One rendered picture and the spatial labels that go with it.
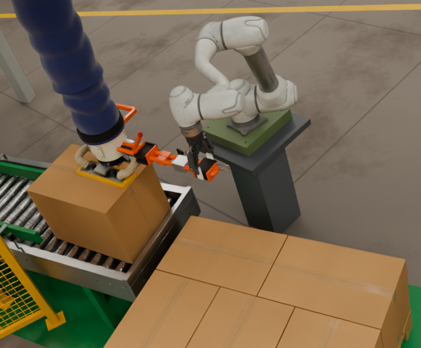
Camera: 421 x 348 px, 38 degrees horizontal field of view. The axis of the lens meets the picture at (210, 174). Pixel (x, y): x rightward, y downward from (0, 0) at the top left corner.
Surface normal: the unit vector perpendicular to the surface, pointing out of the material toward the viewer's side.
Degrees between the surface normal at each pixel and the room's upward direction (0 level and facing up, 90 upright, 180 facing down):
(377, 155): 0
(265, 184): 90
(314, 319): 0
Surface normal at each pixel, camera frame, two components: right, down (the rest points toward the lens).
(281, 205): 0.68, 0.33
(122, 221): 0.82, 0.18
